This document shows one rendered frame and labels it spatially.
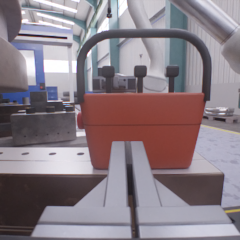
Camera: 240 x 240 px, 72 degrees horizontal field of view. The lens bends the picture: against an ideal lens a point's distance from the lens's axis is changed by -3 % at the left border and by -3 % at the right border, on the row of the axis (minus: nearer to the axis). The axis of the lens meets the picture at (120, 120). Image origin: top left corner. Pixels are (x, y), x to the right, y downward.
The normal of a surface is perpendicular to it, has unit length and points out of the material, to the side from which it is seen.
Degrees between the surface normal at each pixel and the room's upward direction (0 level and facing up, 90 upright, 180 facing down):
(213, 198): 90
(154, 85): 85
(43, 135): 90
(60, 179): 90
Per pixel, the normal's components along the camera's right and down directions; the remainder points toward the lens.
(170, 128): -0.01, 0.27
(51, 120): 0.37, 0.14
